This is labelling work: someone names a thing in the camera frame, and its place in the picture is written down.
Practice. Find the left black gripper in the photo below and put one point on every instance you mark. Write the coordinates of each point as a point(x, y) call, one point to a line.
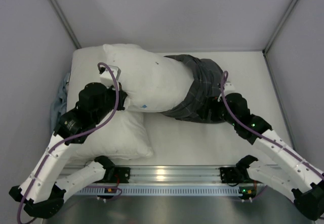
point(119, 97)

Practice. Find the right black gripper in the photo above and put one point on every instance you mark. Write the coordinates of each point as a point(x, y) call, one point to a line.
point(217, 111)

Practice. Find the dark grey checked pillowcase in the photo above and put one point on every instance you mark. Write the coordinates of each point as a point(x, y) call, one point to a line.
point(207, 76)

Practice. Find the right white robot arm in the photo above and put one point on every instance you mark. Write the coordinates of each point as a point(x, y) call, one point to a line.
point(308, 199)

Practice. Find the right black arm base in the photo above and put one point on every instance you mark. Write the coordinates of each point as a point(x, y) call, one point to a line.
point(234, 175)

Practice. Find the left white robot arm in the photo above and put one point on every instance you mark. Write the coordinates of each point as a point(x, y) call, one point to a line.
point(43, 194)

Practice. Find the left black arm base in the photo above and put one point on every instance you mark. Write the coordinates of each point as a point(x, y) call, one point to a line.
point(117, 175)

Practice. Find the white bare pillow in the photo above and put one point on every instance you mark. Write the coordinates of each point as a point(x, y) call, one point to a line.
point(124, 136)

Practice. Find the light blue crumpled cloth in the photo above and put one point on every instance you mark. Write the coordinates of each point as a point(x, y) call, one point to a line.
point(59, 104)

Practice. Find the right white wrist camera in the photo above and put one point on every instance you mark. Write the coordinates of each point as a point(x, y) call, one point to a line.
point(227, 88)

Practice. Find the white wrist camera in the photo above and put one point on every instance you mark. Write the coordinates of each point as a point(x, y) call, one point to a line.
point(106, 78)
point(227, 88)

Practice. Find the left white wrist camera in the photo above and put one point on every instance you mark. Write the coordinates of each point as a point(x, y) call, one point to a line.
point(106, 78)

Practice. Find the aluminium rail beam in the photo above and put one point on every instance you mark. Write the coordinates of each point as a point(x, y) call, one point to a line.
point(211, 174)

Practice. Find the grey slotted cable duct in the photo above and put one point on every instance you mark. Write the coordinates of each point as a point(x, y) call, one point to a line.
point(169, 191)

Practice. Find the left aluminium frame post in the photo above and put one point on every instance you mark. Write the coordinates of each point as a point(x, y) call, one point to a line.
point(65, 23)

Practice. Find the aluminium frame post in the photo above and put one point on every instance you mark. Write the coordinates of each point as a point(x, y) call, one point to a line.
point(280, 25)
point(65, 23)

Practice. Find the right aluminium frame post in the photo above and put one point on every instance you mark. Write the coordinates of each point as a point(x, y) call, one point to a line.
point(280, 25)

